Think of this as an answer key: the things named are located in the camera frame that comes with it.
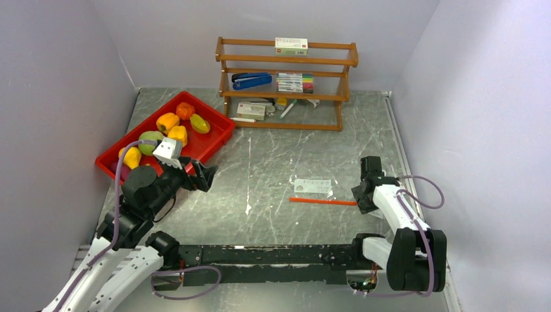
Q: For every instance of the clear zip top bag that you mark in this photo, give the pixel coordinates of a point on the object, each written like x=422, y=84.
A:
x=319, y=191

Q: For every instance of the pack of coloured markers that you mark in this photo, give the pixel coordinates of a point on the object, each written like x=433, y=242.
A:
x=295, y=83

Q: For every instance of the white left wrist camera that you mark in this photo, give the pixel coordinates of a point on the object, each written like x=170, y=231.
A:
x=168, y=151

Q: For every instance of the purple eggplant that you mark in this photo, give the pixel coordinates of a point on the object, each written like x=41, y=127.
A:
x=124, y=170

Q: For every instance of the yellow pear squash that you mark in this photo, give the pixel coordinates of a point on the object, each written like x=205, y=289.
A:
x=132, y=157

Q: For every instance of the yellow orange bell pepper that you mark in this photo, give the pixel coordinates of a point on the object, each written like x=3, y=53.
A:
x=166, y=122

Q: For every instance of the orange red pepper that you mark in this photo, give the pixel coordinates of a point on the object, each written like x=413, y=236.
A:
x=184, y=111

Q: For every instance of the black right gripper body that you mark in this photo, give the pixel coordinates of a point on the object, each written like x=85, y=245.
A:
x=362, y=200

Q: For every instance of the white box on top shelf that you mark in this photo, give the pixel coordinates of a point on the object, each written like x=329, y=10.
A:
x=291, y=46

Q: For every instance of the yellow green mango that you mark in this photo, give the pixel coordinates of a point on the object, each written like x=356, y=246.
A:
x=199, y=124

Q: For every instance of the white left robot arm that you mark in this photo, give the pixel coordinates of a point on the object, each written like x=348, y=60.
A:
x=124, y=253

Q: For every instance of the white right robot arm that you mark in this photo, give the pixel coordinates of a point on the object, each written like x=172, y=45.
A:
x=415, y=260

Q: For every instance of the wooden three-tier shelf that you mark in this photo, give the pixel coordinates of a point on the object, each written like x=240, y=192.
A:
x=258, y=69

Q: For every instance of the blue stapler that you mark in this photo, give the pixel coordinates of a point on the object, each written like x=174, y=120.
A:
x=242, y=81

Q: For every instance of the white staples box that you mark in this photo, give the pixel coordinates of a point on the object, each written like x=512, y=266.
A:
x=251, y=111

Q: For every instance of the green white marker pen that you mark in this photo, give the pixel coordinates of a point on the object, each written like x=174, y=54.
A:
x=288, y=108

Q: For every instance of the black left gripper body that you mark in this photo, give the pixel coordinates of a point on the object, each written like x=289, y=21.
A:
x=174, y=178

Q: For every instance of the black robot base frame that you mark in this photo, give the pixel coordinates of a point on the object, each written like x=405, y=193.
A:
x=279, y=263

